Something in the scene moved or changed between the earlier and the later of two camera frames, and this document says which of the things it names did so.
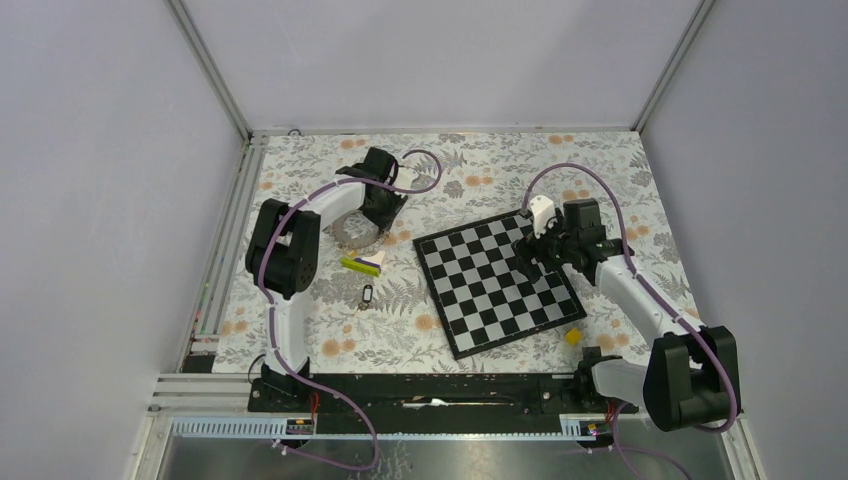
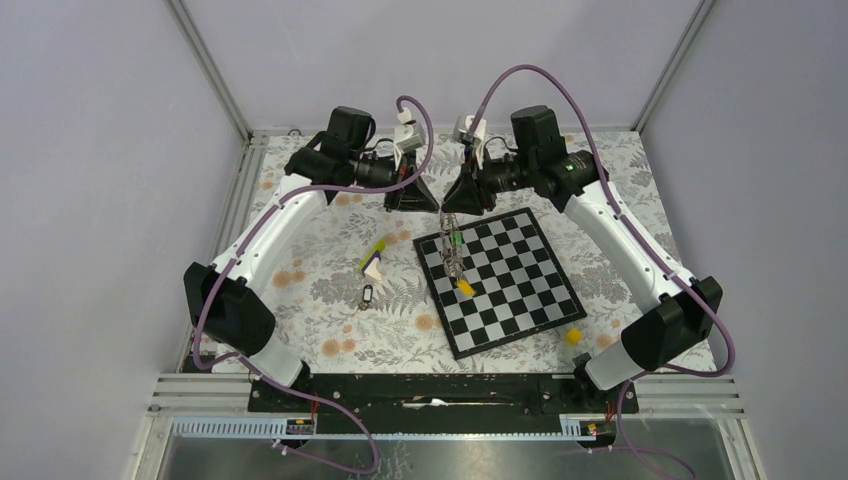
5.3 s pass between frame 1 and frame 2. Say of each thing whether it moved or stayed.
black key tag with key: stayed
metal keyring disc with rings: moved
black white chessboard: stayed
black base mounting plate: stayed
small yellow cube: stayed
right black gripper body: moved
